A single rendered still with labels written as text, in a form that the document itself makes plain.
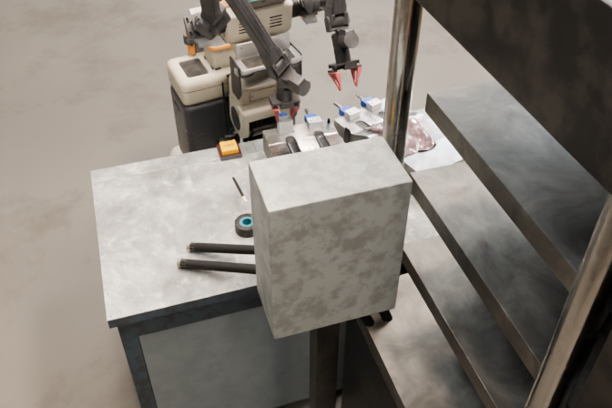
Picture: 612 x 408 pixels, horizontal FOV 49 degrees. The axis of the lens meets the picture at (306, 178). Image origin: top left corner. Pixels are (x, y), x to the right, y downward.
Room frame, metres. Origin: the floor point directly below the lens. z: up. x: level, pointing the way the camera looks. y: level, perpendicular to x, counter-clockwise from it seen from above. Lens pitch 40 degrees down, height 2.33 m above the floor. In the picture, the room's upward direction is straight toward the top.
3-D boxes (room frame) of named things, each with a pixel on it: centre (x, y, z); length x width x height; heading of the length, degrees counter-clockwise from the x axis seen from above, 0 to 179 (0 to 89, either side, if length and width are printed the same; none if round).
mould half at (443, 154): (1.96, -0.36, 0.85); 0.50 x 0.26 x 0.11; 35
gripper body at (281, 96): (1.98, 0.08, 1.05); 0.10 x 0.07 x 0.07; 107
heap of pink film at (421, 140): (1.96, -0.35, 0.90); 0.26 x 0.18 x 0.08; 35
